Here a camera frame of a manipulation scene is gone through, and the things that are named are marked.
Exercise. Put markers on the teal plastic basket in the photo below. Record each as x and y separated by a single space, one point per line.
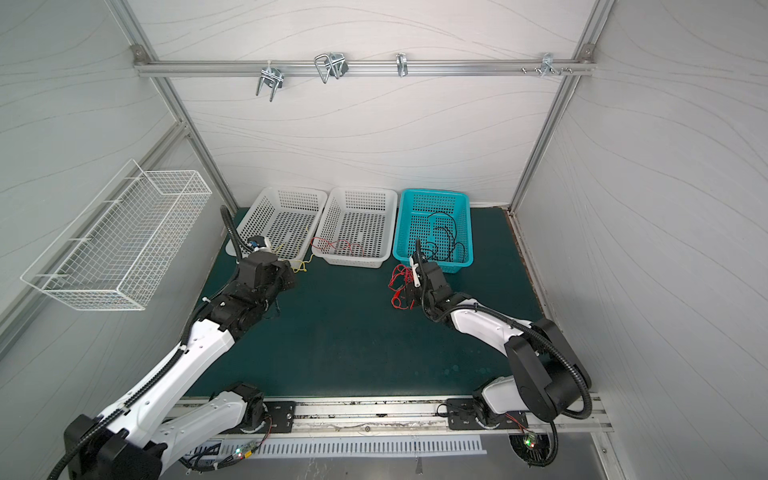
441 222

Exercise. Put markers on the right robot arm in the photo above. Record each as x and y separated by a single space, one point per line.
547 378

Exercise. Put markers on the middle white plastic basket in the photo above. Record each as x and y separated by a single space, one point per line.
357 227

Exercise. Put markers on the aluminium crossbar rail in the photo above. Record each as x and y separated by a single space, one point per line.
357 68

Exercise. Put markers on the white wire wall basket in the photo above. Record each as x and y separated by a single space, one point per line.
114 254

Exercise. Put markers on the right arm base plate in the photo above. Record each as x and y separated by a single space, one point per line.
470 414

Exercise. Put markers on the metal hook clamp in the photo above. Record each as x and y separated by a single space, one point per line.
547 67
271 79
331 65
401 65

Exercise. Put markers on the white plastic basket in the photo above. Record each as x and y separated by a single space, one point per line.
357 227
288 217

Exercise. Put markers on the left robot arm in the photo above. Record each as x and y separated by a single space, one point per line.
132 438

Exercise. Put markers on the left white plastic basket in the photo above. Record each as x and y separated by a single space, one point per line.
288 217

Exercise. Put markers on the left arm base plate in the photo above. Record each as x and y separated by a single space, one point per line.
273 417

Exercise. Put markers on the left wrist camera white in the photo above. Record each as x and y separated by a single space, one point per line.
259 243

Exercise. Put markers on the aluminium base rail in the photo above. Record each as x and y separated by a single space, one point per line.
378 416

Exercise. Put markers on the white slotted cable duct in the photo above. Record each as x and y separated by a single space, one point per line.
371 447

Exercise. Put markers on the green table mat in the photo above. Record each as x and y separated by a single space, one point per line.
338 335

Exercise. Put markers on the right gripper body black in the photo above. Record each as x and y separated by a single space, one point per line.
425 279

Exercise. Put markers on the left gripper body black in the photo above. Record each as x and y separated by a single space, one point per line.
283 280

